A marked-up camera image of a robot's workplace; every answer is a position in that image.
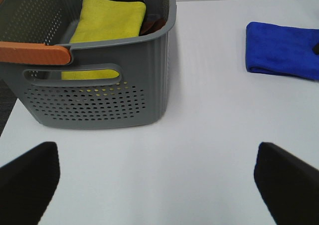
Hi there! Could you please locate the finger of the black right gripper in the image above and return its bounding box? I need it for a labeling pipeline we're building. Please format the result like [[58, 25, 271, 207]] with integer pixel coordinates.
[[312, 43, 319, 55]]

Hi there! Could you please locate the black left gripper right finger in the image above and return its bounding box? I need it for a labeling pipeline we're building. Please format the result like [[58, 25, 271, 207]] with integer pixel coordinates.
[[253, 142, 319, 225]]

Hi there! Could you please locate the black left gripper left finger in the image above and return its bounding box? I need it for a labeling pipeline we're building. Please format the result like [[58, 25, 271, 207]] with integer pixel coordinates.
[[0, 142, 60, 225]]

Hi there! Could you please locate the blue towel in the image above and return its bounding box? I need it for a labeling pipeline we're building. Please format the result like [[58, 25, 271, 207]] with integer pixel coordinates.
[[245, 21, 319, 80]]

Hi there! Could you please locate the grey perforated plastic basket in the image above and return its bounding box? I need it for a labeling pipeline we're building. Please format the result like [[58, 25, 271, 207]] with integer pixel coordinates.
[[0, 0, 176, 129]]

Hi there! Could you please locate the brown towel in basket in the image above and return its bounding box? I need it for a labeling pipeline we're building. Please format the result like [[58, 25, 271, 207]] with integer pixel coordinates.
[[139, 14, 166, 36]]

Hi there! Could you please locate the folded yellow towel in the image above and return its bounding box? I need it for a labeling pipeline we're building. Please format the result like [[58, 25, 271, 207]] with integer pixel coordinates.
[[61, 0, 147, 80]]

